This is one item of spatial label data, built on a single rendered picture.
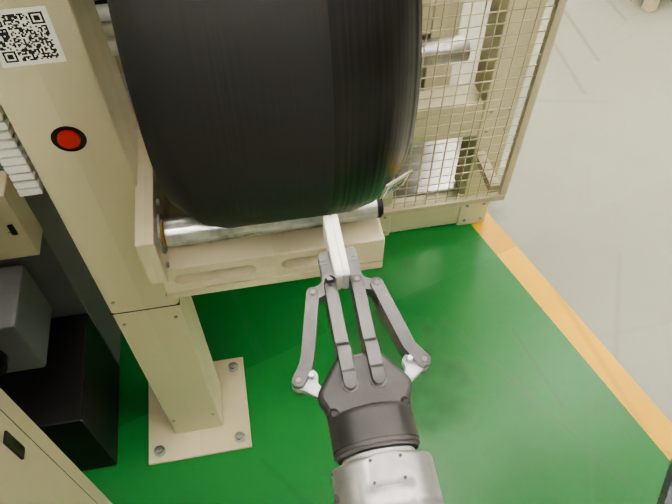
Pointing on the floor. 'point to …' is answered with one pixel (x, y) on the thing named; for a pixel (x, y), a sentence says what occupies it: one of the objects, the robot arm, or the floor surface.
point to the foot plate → (233, 389)
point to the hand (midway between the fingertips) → (336, 251)
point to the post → (108, 204)
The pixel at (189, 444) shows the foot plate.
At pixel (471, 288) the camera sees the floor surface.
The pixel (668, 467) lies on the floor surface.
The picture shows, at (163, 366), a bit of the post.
